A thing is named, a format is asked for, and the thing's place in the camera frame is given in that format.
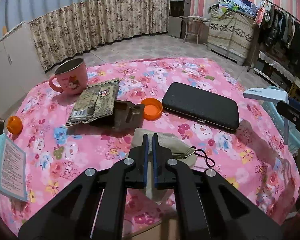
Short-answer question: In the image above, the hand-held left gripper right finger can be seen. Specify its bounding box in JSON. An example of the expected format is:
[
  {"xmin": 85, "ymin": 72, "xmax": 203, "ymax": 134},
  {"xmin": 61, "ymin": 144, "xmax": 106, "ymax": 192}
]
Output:
[{"xmin": 152, "ymin": 133, "xmax": 283, "ymax": 240}]

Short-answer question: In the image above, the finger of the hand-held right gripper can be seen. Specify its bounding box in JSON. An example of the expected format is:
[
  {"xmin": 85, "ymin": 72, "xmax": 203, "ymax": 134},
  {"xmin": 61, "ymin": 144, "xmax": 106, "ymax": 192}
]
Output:
[
  {"xmin": 287, "ymin": 96, "xmax": 300, "ymax": 111},
  {"xmin": 276, "ymin": 100, "xmax": 300, "ymax": 131}
]

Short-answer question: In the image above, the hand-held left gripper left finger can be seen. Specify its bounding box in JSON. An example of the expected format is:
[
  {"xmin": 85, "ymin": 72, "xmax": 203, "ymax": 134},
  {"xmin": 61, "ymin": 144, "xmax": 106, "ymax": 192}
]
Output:
[{"xmin": 18, "ymin": 134, "xmax": 149, "ymax": 240}]

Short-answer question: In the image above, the teal plastic basket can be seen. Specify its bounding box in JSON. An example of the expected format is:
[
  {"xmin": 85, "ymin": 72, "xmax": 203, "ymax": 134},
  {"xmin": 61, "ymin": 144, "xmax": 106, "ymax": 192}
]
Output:
[{"xmin": 261, "ymin": 86, "xmax": 300, "ymax": 155}]

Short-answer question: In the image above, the pale face mask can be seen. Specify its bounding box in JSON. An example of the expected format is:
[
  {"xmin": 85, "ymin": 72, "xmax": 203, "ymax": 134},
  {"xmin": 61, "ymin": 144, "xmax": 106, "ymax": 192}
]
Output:
[{"xmin": 131, "ymin": 127, "xmax": 215, "ymax": 202}]

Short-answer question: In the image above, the small white blue carton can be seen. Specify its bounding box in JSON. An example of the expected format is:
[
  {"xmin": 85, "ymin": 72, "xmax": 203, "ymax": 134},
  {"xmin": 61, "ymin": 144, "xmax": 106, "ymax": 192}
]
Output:
[{"xmin": 243, "ymin": 87, "xmax": 289, "ymax": 103}]

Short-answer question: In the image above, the white lace cloth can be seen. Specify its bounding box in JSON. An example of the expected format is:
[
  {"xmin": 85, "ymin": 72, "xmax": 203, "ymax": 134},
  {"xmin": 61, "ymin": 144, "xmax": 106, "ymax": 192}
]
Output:
[{"xmin": 259, "ymin": 51, "xmax": 297, "ymax": 80}]

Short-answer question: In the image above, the dark brown packaging tray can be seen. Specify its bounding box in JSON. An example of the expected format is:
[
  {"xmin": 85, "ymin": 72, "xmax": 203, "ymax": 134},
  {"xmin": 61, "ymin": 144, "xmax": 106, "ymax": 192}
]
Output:
[{"xmin": 89, "ymin": 100, "xmax": 145, "ymax": 132}]

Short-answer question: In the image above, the low dark cabinet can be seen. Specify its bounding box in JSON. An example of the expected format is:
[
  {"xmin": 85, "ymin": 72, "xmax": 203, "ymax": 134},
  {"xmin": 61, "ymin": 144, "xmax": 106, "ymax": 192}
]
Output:
[{"xmin": 254, "ymin": 50, "xmax": 298, "ymax": 90}]

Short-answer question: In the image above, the orange plastic lid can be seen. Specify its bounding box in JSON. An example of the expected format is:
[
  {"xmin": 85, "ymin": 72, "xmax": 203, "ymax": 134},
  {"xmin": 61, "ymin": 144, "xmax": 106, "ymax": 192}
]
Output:
[{"xmin": 141, "ymin": 97, "xmax": 163, "ymax": 120}]

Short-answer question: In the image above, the pink floral blanket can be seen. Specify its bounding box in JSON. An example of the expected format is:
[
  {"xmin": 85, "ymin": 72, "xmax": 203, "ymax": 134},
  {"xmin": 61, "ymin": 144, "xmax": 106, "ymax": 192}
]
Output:
[{"xmin": 0, "ymin": 57, "xmax": 300, "ymax": 237}]

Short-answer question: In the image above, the row of hanging clothes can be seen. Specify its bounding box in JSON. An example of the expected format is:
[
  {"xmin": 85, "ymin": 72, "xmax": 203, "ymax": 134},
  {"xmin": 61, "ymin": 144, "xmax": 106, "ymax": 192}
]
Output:
[{"xmin": 259, "ymin": 5, "xmax": 300, "ymax": 72}]

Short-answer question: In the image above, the black zip case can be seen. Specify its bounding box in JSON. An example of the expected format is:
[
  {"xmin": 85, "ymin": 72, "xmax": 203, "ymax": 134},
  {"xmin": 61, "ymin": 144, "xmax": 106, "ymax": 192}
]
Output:
[{"xmin": 162, "ymin": 82, "xmax": 240, "ymax": 132}]

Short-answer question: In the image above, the olive snack packet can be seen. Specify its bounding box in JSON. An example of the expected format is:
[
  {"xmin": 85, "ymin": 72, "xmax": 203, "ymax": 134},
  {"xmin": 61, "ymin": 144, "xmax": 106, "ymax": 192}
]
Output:
[{"xmin": 65, "ymin": 78, "xmax": 120, "ymax": 127}]

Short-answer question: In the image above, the metal clothes rack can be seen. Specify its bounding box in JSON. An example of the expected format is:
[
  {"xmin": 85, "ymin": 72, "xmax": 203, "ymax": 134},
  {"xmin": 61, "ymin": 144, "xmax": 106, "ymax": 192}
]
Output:
[{"xmin": 261, "ymin": 0, "xmax": 300, "ymax": 30}]

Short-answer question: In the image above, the pink hanging bag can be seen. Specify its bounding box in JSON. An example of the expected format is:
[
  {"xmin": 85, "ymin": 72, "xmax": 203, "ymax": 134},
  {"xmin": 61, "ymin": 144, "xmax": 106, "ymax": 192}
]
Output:
[{"xmin": 255, "ymin": 5, "xmax": 267, "ymax": 28}]

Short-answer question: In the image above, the cloth covered cabinet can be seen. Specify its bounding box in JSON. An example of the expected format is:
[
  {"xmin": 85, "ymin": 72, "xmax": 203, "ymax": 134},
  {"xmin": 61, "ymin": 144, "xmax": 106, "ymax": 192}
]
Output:
[{"xmin": 207, "ymin": 4, "xmax": 257, "ymax": 65}]

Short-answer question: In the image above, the pink cup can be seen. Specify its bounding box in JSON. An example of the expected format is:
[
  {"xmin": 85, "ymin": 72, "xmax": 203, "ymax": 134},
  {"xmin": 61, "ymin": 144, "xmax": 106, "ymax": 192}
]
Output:
[{"xmin": 49, "ymin": 58, "xmax": 88, "ymax": 96}]

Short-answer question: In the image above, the pile of folded bedding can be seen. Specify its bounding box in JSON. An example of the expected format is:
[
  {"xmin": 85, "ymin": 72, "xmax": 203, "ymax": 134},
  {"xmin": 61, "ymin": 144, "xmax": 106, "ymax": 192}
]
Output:
[{"xmin": 215, "ymin": 0, "xmax": 258, "ymax": 18}]

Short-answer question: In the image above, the small folding table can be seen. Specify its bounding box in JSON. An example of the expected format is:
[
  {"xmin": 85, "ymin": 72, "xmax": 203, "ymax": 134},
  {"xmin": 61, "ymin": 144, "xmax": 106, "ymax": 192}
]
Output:
[{"xmin": 179, "ymin": 16, "xmax": 210, "ymax": 46}]

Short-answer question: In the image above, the orange tangerine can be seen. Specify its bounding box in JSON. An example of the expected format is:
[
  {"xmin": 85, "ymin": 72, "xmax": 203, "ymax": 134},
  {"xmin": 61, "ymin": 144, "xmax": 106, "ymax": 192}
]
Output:
[{"xmin": 6, "ymin": 116, "xmax": 24, "ymax": 135}]

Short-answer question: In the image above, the light blue box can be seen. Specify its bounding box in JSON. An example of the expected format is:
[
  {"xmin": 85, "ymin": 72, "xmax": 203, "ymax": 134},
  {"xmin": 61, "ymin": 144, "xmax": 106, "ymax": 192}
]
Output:
[{"xmin": 0, "ymin": 133, "xmax": 28, "ymax": 202}]

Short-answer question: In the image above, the grey water dispenser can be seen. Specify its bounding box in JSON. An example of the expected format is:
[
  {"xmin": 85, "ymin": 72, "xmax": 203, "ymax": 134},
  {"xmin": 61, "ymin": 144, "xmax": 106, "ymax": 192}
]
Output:
[{"xmin": 168, "ymin": 0, "xmax": 192, "ymax": 38}]

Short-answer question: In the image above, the blue floral curtain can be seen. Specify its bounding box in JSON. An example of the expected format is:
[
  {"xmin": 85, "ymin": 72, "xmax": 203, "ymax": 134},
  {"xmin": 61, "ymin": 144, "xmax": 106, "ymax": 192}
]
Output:
[{"xmin": 0, "ymin": 0, "xmax": 180, "ymax": 72}]

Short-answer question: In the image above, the white cabinet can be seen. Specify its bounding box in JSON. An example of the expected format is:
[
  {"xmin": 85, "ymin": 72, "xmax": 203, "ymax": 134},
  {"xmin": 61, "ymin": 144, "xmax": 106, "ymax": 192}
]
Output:
[{"xmin": 0, "ymin": 21, "xmax": 48, "ymax": 120}]

